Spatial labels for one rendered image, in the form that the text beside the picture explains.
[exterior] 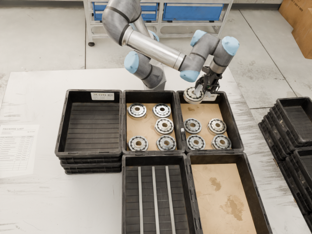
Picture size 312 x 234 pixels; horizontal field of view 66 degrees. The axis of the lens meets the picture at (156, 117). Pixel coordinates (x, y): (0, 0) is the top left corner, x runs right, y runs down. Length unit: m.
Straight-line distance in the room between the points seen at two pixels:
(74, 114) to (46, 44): 1.99
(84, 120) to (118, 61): 1.69
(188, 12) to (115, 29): 2.13
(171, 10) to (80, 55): 1.20
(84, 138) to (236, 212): 0.82
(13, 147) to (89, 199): 0.52
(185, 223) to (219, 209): 0.17
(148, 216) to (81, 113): 0.65
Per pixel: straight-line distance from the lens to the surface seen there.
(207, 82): 1.16
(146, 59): 1.45
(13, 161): 1.48
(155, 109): 1.36
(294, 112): 2.27
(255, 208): 1.21
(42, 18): 3.76
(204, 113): 1.45
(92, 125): 1.33
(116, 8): 1.09
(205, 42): 1.06
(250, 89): 3.01
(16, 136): 1.56
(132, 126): 1.32
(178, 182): 1.19
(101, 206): 1.27
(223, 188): 1.24
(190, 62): 1.02
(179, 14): 3.11
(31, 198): 1.36
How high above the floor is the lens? 1.92
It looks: 53 degrees down
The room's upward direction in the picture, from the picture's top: 10 degrees clockwise
